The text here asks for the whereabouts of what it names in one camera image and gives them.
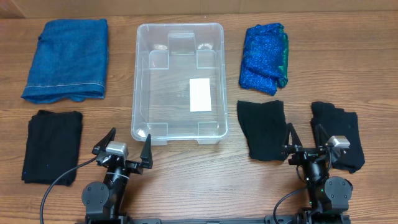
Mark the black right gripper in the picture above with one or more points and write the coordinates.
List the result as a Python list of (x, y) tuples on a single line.
[(310, 149)]

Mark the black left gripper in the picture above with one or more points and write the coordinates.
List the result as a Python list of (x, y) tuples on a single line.
[(146, 157)]

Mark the black cloth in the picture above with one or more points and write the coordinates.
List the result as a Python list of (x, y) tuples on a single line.
[(338, 122), (52, 147), (265, 129)]

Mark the blue green glitter cloth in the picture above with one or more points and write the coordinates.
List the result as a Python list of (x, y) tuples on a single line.
[(264, 64)]

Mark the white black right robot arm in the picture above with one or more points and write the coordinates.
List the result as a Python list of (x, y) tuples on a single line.
[(328, 195)]

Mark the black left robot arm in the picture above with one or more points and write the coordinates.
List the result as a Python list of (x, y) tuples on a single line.
[(103, 200)]

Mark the clear plastic storage bin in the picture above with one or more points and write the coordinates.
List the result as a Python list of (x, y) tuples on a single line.
[(167, 57)]

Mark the white paper label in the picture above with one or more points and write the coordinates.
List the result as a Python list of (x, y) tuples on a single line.
[(200, 95)]

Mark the folded blue denim cloth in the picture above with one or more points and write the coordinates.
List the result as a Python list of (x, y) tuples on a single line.
[(70, 62)]

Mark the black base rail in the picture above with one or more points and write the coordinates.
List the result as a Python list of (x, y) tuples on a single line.
[(283, 219)]

